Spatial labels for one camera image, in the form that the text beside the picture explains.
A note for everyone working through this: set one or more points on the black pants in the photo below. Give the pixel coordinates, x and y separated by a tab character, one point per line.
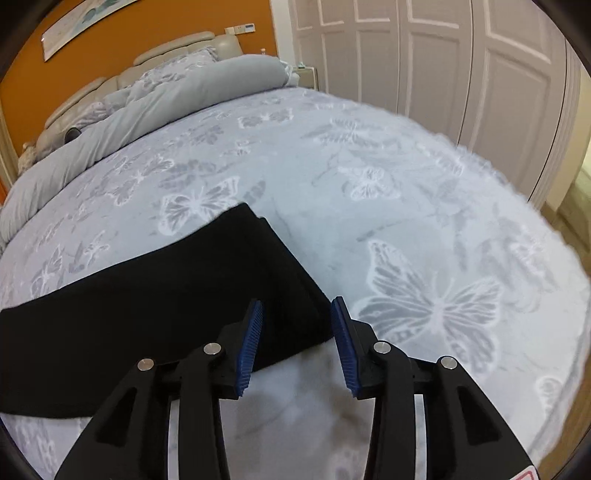
161	300

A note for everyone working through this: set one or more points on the white panelled wardrobe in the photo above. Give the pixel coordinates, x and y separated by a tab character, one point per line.
438	60

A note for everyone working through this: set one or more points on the framed wall picture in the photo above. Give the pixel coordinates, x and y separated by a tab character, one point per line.
78	23

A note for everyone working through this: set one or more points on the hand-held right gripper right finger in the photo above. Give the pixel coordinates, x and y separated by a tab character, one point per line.
344	350

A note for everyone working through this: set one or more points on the beige leather headboard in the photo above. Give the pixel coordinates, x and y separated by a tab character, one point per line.
184	44

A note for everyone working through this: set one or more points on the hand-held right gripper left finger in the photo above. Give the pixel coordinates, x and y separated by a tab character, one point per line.
251	350

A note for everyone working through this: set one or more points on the white nightstand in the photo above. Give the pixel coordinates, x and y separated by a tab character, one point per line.
307	78

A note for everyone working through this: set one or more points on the grey pillow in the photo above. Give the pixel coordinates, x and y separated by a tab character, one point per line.
207	92

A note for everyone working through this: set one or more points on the white wall switch panel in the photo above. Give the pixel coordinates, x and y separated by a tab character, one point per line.
240	29

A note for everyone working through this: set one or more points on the butterfly printed bedspread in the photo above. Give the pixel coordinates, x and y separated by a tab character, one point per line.
369	184

